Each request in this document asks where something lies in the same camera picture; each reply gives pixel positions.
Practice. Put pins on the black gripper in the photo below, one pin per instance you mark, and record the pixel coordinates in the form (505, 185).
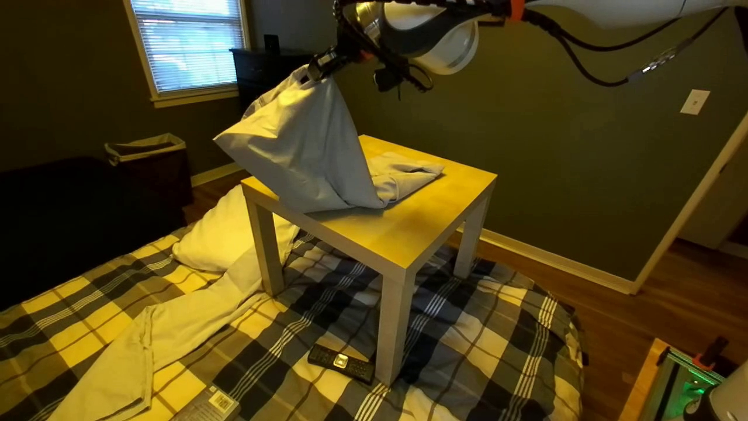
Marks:
(353, 35)

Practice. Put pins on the light grey cloth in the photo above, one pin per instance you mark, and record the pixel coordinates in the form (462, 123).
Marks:
(311, 149)

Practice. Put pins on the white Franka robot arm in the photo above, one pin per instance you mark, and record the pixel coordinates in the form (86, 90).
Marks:
(436, 38)

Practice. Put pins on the black dresser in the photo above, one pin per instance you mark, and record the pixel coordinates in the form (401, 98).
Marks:
(259, 74)

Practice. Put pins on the white framed window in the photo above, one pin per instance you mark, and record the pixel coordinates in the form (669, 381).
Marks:
(191, 47)

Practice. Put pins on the white pillow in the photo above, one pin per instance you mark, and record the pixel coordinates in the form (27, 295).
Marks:
(218, 238)

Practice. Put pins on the light wooden side table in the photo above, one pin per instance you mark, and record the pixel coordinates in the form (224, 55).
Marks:
(394, 304)

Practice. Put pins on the beige bed sheet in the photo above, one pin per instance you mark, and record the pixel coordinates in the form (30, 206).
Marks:
(178, 318)

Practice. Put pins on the black remote control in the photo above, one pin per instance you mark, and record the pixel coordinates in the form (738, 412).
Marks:
(339, 362)

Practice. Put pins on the dark futon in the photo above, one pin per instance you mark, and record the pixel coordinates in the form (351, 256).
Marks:
(71, 226)

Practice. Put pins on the yellow black plaid bedspread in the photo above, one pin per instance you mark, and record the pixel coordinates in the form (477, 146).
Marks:
(468, 365)

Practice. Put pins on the white bedspread label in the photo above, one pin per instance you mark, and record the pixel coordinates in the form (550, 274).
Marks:
(224, 404)

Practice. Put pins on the white rounded object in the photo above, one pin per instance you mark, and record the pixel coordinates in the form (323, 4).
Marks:
(733, 399)

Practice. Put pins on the white light switch plate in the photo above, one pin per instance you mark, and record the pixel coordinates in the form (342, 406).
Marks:
(695, 101)

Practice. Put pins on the white door frame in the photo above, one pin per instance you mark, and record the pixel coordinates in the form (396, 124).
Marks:
(685, 203)

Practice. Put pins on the green box with wooden frame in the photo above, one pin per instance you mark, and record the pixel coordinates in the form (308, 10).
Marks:
(674, 381)

